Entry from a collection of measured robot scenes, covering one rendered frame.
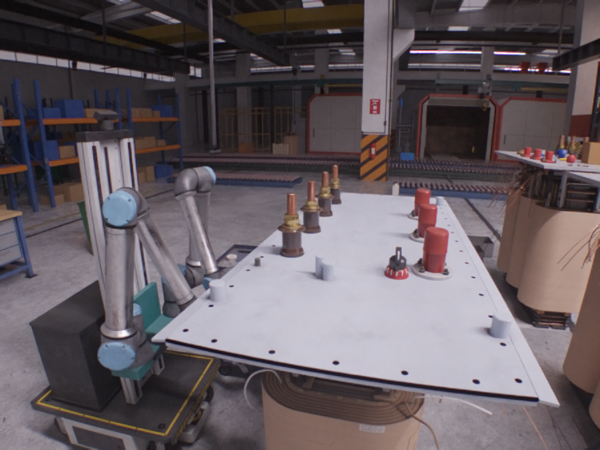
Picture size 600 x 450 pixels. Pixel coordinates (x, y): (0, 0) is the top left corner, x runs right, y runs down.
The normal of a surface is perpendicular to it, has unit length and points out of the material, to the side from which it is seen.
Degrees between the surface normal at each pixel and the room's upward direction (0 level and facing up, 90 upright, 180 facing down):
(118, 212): 83
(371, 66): 90
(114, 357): 95
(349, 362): 0
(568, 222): 90
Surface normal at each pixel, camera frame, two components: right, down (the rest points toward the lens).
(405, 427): 0.45, 0.25
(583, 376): -0.93, 0.10
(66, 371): -0.16, 0.28
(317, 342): 0.00, -0.96
